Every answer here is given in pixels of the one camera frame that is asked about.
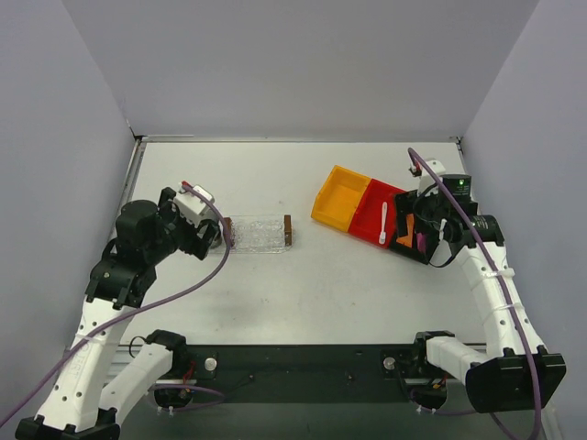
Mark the clear textured acrylic tray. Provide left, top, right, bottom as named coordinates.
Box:
left=230, top=214, right=290, bottom=254

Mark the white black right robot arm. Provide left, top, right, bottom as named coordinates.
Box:
left=392, top=172, right=567, bottom=413

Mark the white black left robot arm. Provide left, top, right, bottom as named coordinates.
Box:
left=15, top=182, right=229, bottom=439

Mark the brown wooden tray end block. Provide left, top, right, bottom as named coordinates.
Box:
left=224, top=217, right=235, bottom=248

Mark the orange toothpaste tube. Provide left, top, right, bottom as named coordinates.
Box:
left=396, top=215, right=415, bottom=248

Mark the pink toothpaste tube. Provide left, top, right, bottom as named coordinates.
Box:
left=415, top=233, right=426, bottom=254

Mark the black plastic bin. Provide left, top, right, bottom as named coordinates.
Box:
left=388, top=195, right=439, bottom=265

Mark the red plastic bin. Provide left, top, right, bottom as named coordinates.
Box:
left=349, top=179, right=404, bottom=248

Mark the yellow plastic bin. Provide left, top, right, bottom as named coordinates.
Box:
left=311, top=165, right=371, bottom=233

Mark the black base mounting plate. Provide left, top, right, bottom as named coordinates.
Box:
left=137, top=343, right=464, bottom=409

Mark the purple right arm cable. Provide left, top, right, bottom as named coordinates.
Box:
left=407, top=147, right=542, bottom=440

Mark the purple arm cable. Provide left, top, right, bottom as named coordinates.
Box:
left=0, top=182, right=232, bottom=427
left=407, top=147, right=542, bottom=440

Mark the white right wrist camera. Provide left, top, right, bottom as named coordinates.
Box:
left=410, top=158, right=446, bottom=195

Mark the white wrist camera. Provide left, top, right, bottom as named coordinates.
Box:
left=410, top=158, right=446, bottom=195
left=173, top=181, right=218, bottom=226

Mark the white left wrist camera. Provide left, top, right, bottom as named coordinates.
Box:
left=173, top=181, right=218, bottom=226

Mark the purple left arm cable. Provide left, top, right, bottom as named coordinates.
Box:
left=0, top=182, right=232, bottom=427

